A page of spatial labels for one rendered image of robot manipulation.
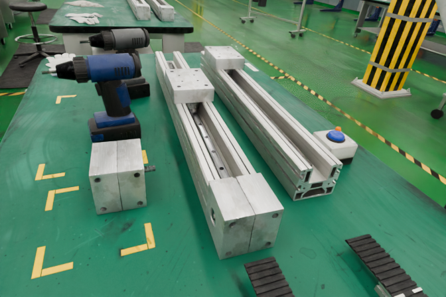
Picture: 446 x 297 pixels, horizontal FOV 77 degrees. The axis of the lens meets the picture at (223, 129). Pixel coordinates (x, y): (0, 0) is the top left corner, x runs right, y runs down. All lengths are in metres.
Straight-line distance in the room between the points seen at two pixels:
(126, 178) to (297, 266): 0.33
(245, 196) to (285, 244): 0.13
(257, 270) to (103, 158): 0.33
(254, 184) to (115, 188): 0.25
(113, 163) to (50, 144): 0.30
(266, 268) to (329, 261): 0.13
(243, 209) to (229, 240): 0.06
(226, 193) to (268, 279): 0.14
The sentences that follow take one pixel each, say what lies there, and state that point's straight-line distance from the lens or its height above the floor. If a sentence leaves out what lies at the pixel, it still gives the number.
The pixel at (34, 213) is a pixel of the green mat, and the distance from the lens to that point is 0.63.
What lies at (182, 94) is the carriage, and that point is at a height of 0.89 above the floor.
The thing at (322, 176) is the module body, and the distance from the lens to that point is 0.65.
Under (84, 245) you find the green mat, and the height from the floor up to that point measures 0.78.
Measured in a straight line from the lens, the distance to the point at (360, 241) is 0.57.
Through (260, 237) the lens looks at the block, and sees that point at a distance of 0.50.
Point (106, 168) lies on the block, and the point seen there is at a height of 0.87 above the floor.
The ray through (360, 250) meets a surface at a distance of 0.55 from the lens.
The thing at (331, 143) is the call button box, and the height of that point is 0.84.
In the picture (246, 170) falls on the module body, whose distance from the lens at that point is 0.54.
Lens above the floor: 1.20
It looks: 31 degrees down
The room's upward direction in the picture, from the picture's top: 6 degrees clockwise
